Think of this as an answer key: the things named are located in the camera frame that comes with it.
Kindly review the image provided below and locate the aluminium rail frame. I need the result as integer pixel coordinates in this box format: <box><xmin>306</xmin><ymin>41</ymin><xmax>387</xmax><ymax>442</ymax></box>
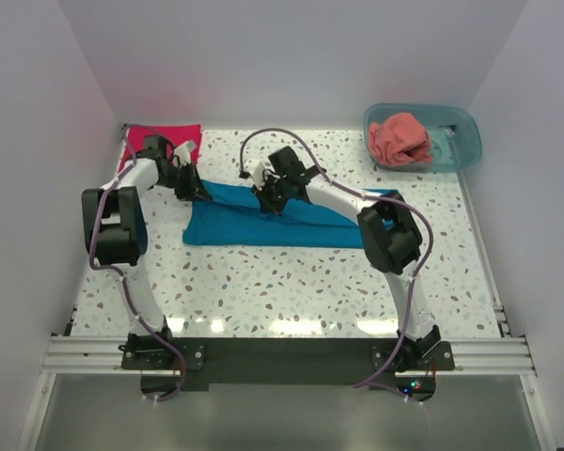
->
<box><xmin>16</xmin><ymin>300</ymin><xmax>558</xmax><ymax>451</ymax></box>

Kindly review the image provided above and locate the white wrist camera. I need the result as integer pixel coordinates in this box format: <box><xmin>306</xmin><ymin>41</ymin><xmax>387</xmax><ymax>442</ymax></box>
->
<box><xmin>173</xmin><ymin>140</ymin><xmax>197</xmax><ymax>166</ymax></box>
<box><xmin>244</xmin><ymin>159</ymin><xmax>266</xmax><ymax>191</ymax></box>

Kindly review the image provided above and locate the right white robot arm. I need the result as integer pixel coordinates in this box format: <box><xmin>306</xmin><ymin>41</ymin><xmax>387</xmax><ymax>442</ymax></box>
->
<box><xmin>243</xmin><ymin>147</ymin><xmax>441</xmax><ymax>369</ymax></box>

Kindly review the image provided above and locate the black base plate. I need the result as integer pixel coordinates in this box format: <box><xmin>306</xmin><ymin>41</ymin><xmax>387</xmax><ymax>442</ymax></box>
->
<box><xmin>118</xmin><ymin>335</ymin><xmax>456</xmax><ymax>396</ymax></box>

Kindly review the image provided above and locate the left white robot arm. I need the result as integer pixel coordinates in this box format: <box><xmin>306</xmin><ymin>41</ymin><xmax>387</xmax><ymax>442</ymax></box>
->
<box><xmin>81</xmin><ymin>134</ymin><xmax>212</xmax><ymax>368</ymax></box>

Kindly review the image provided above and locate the blue t shirt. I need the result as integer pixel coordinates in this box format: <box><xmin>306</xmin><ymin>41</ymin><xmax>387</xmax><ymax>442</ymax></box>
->
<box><xmin>181</xmin><ymin>179</ymin><xmax>400</xmax><ymax>251</ymax></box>

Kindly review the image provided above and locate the teal plastic bin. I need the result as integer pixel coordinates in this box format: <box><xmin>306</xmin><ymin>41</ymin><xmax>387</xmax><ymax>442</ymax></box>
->
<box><xmin>363</xmin><ymin>103</ymin><xmax>482</xmax><ymax>173</ymax></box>

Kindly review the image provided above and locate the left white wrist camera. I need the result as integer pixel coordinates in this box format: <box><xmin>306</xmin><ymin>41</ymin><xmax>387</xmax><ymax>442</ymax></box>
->
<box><xmin>173</xmin><ymin>140</ymin><xmax>197</xmax><ymax>166</ymax></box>

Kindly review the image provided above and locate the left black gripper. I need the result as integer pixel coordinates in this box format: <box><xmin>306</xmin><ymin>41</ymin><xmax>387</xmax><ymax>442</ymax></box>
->
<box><xmin>155</xmin><ymin>160</ymin><xmax>212</xmax><ymax>203</ymax></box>

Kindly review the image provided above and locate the folded red t shirt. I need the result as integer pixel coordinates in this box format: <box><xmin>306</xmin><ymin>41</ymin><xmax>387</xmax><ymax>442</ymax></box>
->
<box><xmin>118</xmin><ymin>124</ymin><xmax>203</xmax><ymax>170</ymax></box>

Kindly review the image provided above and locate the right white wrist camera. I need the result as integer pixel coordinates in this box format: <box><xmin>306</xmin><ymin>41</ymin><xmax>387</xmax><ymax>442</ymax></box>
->
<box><xmin>244</xmin><ymin>159</ymin><xmax>266</xmax><ymax>191</ymax></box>

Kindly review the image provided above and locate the salmon t shirt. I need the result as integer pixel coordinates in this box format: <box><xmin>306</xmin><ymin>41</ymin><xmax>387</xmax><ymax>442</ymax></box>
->
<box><xmin>367</xmin><ymin>113</ymin><xmax>432</xmax><ymax>167</ymax></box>

